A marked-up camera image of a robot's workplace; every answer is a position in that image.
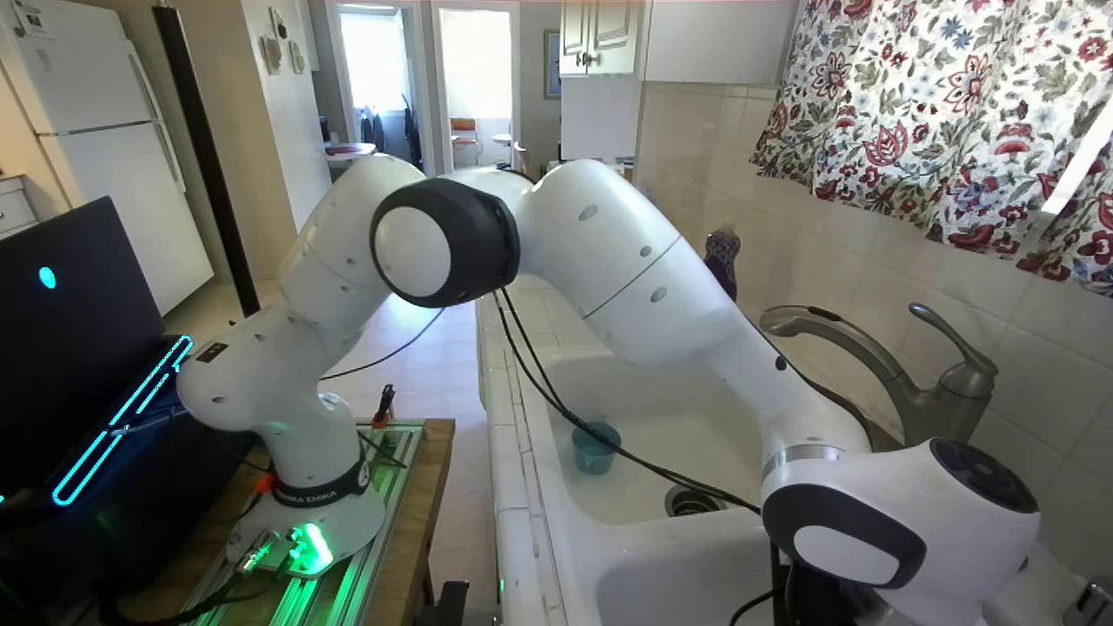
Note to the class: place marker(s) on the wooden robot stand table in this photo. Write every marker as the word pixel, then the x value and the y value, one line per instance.
pixel 354 564

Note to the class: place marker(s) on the white double kitchen sink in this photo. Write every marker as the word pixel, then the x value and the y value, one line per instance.
pixel 602 533

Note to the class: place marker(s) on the floral patterned curtain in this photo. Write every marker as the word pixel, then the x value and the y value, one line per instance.
pixel 959 114

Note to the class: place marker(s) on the black laptop with blue lights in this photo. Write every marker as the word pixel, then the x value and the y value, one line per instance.
pixel 103 475

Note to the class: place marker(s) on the purple soap bottle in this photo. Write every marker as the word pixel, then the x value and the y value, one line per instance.
pixel 721 250

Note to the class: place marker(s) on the blue plastic cup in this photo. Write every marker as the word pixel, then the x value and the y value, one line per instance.
pixel 598 447

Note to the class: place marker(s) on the white refrigerator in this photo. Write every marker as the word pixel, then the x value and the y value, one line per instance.
pixel 78 118

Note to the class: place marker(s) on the metal sink drain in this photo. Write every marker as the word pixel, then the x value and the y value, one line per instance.
pixel 689 502

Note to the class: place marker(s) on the white wall cabinet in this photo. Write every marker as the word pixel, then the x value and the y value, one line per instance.
pixel 678 38

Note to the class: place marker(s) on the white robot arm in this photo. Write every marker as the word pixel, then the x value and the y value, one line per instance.
pixel 380 230

